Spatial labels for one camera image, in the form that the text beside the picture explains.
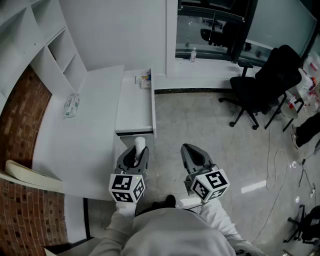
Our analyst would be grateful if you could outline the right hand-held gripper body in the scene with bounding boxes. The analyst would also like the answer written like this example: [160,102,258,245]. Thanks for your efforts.
[183,162,231,203]

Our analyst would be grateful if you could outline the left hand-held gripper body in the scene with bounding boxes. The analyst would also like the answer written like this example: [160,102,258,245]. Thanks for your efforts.
[108,163,151,205]

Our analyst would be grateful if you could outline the small white cylindrical item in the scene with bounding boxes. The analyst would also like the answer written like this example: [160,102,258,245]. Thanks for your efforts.
[133,136,147,167]

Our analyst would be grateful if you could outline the white desk drawer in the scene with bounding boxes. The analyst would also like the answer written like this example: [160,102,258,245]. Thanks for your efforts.
[114,68,158,139]

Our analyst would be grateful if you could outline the person's right forearm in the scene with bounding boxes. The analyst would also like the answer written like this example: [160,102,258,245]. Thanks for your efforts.
[199,198,251,242]

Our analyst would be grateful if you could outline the person's left forearm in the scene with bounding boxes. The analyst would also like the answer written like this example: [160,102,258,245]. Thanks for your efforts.
[93,200,138,256]

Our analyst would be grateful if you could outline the white desk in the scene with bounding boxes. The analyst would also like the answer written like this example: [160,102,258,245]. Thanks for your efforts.
[31,64,126,202]

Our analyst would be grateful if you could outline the person's black shoe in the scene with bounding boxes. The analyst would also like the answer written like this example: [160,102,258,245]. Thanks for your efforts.
[149,194,177,213]

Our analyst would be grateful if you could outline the person's white hooded torso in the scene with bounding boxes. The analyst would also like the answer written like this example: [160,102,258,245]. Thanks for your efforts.
[119,207,267,256]

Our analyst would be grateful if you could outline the white green wet wipes pack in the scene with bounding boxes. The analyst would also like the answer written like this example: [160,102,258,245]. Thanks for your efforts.
[62,93,81,120]

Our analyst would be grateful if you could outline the small blue white box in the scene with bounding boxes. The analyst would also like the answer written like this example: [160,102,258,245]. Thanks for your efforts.
[134,70,152,85]

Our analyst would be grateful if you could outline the cream board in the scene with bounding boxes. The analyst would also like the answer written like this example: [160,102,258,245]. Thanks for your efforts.
[4,159,64,194]

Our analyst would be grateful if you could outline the black office chair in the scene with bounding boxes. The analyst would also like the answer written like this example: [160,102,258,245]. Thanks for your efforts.
[218,44,304,131]

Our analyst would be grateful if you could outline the black chair with star base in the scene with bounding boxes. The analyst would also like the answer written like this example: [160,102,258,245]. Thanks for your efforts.
[282,204,320,245]

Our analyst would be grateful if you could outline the black chair behind glass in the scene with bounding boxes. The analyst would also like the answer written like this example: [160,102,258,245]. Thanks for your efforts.
[199,21,242,48]

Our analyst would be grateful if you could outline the cluttered white table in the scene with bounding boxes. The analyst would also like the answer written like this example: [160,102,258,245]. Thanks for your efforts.
[264,53,320,133]

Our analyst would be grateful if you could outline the dark framed glass partition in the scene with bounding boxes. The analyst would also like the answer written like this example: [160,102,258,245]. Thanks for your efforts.
[174,0,320,68]

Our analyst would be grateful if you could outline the white shelf unit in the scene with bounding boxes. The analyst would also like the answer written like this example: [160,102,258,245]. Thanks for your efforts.
[0,0,88,101]

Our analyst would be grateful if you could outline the white floor cable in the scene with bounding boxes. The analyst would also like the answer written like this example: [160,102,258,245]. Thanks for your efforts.
[250,109,289,245]

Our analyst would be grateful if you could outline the black floor cable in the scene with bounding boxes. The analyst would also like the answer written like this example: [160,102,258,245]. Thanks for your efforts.
[298,139,320,192]

